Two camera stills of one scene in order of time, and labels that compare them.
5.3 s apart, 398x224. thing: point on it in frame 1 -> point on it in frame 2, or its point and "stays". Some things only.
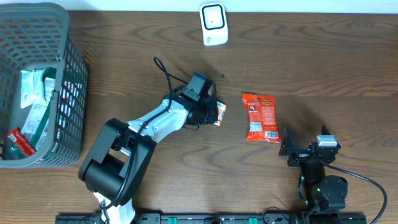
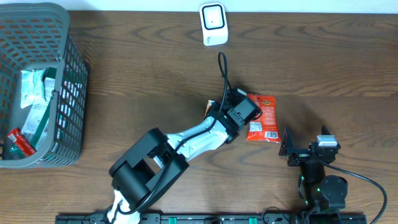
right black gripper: x=288 y=148 stays
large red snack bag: x=263 y=125 stays
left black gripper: x=212 y=110 -> x=217 y=111
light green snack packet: x=32 y=86 stays
